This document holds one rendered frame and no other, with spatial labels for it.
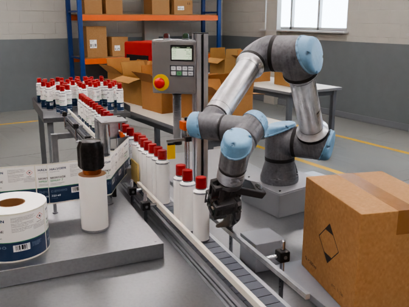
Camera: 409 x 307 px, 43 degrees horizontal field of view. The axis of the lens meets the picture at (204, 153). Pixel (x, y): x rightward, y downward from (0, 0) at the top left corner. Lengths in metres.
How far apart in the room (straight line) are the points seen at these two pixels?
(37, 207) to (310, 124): 0.94
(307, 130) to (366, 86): 6.45
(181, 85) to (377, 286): 0.97
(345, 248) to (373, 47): 6.99
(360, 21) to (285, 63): 6.75
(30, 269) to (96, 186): 0.32
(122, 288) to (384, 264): 0.69
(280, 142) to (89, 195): 0.74
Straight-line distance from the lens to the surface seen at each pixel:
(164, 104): 4.33
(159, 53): 1.88
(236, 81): 1.55
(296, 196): 1.99
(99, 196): 1.69
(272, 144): 1.98
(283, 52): 1.65
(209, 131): 1.42
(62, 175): 1.88
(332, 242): 1.38
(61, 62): 9.66
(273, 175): 2.00
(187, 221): 1.68
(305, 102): 1.77
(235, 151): 1.28
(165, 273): 1.55
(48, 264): 1.56
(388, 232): 1.29
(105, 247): 1.62
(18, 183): 1.88
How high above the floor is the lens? 1.55
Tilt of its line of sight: 15 degrees down
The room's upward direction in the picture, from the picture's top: straight up
